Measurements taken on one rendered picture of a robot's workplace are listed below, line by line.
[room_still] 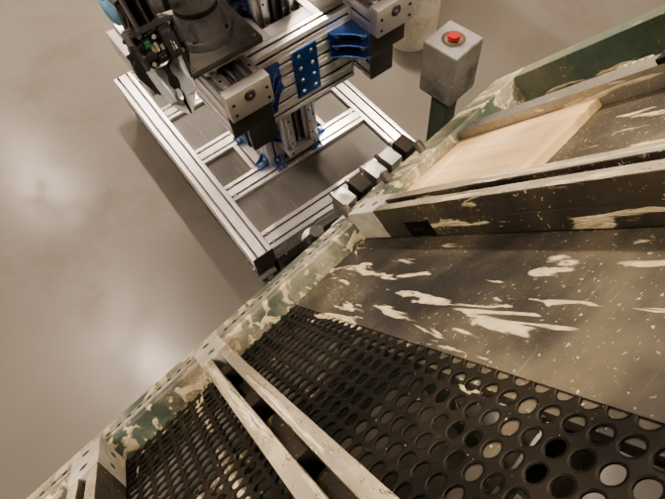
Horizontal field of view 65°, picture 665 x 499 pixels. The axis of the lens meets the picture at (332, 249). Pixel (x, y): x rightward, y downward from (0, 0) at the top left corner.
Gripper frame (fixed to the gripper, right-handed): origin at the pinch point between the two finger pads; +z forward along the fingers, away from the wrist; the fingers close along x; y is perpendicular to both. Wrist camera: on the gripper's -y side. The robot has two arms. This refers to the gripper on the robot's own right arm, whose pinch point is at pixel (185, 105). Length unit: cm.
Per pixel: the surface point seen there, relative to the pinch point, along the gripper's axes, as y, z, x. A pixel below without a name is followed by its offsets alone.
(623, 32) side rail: 17, 26, 85
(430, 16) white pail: -133, 57, 149
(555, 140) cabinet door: 30, 28, 49
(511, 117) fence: 8, 34, 60
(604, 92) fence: 30, 26, 62
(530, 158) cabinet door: 29, 29, 44
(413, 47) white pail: -143, 70, 142
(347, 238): -3.9, 44.9, 18.3
